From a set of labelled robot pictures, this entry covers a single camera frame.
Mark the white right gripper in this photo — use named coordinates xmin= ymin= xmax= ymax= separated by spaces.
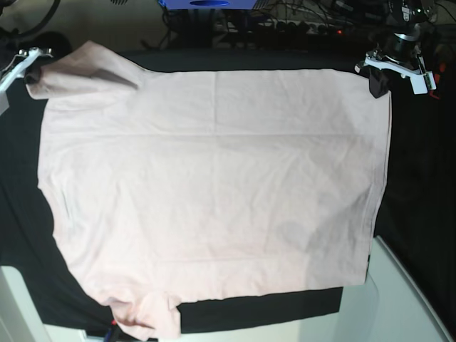
xmin=1 ymin=47 xmax=53 ymax=114

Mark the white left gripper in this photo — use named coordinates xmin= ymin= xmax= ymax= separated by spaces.
xmin=354 ymin=48 xmax=437 ymax=99

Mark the pale pink T-shirt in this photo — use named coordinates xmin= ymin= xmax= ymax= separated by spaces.
xmin=27 ymin=42 xmax=391 ymax=341

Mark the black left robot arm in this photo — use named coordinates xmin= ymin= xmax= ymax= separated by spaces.
xmin=355 ymin=1 xmax=437 ymax=98

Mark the black power strip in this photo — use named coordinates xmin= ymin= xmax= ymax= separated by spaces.
xmin=215 ymin=19 xmax=346 ymax=36

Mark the blue plastic base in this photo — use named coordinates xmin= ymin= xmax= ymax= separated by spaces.
xmin=158 ymin=0 xmax=269 ymax=10

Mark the red blue tool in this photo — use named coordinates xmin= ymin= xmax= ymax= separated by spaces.
xmin=103 ymin=320 xmax=122 ymax=342

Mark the red bracket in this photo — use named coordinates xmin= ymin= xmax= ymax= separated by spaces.
xmin=430 ymin=62 xmax=447 ymax=100

